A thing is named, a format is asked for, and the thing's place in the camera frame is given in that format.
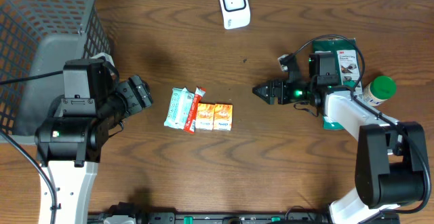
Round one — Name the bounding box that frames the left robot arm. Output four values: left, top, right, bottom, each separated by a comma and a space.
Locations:
35, 58, 153, 223

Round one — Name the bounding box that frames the white barcode scanner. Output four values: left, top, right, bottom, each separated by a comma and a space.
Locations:
219, 0, 251, 30

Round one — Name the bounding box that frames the grey plastic mesh basket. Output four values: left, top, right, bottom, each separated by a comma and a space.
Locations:
1, 0, 113, 145

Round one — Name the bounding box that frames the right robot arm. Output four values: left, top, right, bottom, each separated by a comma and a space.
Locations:
252, 52, 432, 223

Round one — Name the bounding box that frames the orange tissue pack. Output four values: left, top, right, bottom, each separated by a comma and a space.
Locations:
195, 103, 215, 130
213, 104, 233, 131

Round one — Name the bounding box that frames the red stick sachet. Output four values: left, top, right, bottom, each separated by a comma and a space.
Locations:
184, 86, 206, 134

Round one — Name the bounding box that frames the green 3M gloves package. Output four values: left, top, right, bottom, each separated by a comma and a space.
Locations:
311, 37, 364, 131

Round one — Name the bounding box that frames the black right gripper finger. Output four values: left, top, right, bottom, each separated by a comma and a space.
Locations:
252, 82, 273, 94
255, 91, 275, 105

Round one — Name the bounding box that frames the teal wet wipes pack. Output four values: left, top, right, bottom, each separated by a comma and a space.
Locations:
164, 88, 195, 129

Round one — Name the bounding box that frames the green lid jar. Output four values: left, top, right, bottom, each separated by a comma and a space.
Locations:
363, 75, 397, 107

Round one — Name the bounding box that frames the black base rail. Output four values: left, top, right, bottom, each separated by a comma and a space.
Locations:
87, 203, 401, 224

